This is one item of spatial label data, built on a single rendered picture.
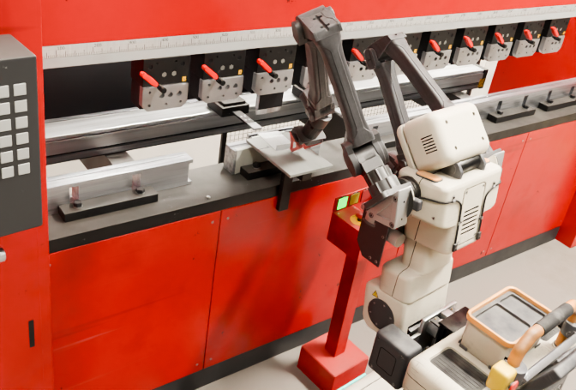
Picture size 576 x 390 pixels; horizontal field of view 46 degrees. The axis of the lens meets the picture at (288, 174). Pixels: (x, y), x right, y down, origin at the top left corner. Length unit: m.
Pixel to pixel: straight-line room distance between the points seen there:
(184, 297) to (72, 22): 1.03
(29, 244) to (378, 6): 1.40
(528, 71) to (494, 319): 2.48
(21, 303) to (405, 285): 1.06
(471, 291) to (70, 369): 2.07
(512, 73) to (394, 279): 2.47
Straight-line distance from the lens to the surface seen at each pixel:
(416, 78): 2.20
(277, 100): 2.36
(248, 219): 2.35
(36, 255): 1.91
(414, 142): 1.85
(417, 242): 1.98
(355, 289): 2.63
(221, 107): 2.51
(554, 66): 4.14
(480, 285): 3.68
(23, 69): 1.27
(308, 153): 2.32
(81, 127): 2.38
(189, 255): 2.30
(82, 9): 1.88
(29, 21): 1.61
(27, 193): 1.38
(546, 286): 3.88
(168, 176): 2.23
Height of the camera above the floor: 2.06
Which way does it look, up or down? 29 degrees down
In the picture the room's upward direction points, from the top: 10 degrees clockwise
